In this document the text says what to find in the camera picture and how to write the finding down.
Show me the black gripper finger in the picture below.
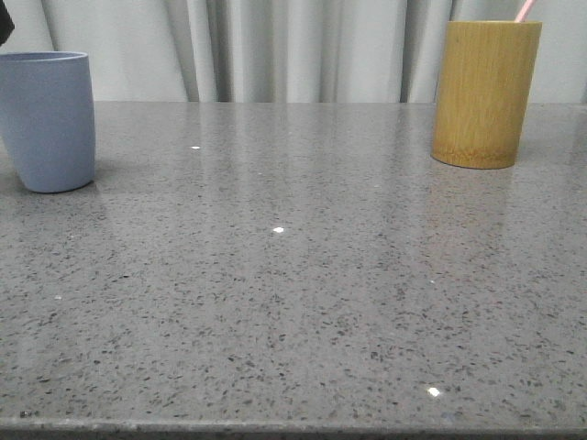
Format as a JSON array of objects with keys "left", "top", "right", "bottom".
[{"left": 0, "top": 0, "right": 15, "bottom": 46}]

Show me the blue plastic cup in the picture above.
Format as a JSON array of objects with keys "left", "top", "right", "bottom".
[{"left": 1, "top": 51, "right": 95, "bottom": 193}]

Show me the bamboo wooden cup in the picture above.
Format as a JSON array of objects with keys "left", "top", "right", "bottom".
[{"left": 431, "top": 20, "right": 542, "bottom": 170}]

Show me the grey-white curtain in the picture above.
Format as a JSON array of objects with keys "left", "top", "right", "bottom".
[{"left": 0, "top": 0, "right": 587, "bottom": 105}]

